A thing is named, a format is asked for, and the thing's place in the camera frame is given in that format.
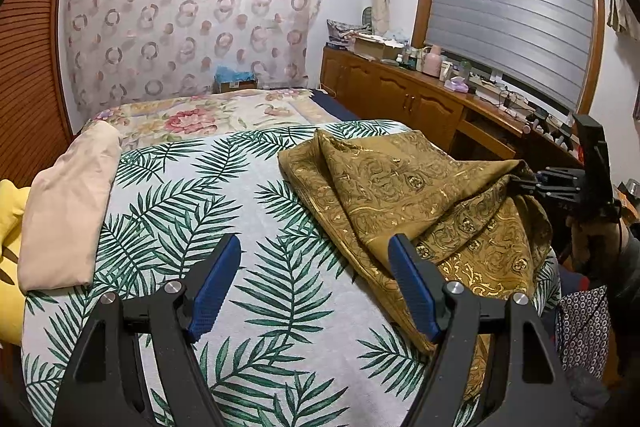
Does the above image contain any gold brown patterned scarf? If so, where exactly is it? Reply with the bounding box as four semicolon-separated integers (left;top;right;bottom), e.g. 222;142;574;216
278;128;554;403

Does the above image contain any circle pattern curtain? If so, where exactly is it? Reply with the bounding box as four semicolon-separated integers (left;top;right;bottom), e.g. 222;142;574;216
63;0;322;117

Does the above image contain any wooden slatted wardrobe door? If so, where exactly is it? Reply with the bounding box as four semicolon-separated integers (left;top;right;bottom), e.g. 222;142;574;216
1;0;74;187

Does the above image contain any dark dotted cloth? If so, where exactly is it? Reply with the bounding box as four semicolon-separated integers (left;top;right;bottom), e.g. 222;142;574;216
555;286;611;379

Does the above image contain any pink bottle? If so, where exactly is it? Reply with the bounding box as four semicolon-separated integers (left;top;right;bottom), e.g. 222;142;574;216
422;46;442;78

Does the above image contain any wooden sideboard cabinet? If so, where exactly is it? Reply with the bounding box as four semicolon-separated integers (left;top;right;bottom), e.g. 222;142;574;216
320;46;580;170

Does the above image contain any yellow plush toy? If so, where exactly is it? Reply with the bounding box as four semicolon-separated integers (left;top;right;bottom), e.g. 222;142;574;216
0;179;29;346

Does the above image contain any grey window blind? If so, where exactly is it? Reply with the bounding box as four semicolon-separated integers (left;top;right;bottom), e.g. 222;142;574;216
425;0;594;110

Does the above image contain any floral bedspread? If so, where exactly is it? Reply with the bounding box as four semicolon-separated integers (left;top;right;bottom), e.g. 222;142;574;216
84;89;338;150

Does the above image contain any beige folded cloth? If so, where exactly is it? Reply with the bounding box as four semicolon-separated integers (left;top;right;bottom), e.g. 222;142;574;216
17;121;122;293

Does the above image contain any palm leaf print blanket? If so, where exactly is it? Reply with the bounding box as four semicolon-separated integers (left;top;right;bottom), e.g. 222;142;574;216
20;119;562;427

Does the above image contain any person's right hand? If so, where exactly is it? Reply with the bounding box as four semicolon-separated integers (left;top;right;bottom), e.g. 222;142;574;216
566;217;629;277

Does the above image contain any blue item on box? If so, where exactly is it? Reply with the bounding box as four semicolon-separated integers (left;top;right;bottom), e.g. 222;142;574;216
215;66;255;83

